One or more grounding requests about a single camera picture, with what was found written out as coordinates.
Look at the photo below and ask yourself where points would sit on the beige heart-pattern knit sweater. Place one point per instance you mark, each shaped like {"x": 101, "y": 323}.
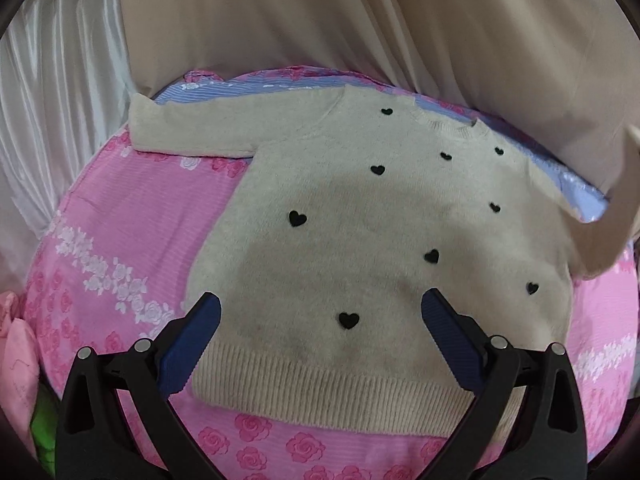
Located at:
{"x": 355, "y": 202}

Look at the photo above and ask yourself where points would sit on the beige curtain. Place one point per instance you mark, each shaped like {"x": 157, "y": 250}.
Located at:
{"x": 565, "y": 72}

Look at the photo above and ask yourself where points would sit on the green object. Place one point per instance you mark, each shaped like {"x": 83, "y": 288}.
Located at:
{"x": 43, "y": 428}

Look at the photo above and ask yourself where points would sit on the white satin curtain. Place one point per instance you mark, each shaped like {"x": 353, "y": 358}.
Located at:
{"x": 65, "y": 88}

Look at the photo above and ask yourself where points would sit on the pink cloth item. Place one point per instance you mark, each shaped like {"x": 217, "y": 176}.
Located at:
{"x": 19, "y": 370}

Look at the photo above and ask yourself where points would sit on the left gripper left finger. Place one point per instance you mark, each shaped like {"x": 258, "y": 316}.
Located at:
{"x": 94, "y": 439}

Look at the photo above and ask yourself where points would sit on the pink floral bed sheet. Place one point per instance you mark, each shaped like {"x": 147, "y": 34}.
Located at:
{"x": 111, "y": 269}

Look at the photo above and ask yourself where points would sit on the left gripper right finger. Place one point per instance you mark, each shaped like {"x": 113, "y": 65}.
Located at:
{"x": 548, "y": 437}

